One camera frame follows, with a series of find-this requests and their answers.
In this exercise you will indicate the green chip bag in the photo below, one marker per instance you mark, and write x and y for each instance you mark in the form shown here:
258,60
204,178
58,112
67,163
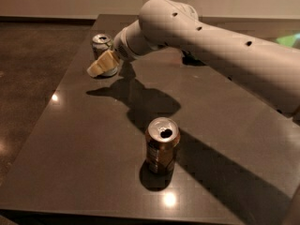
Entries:
292,41

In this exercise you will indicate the brown soda can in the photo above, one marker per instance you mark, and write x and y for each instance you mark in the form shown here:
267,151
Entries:
162,136

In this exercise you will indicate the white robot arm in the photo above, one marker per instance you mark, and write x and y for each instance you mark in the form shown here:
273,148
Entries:
269,71

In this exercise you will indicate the white green 7up can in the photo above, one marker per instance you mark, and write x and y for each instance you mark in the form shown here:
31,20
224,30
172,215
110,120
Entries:
101,43

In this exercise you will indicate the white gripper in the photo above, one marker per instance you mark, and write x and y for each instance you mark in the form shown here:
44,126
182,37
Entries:
120,46

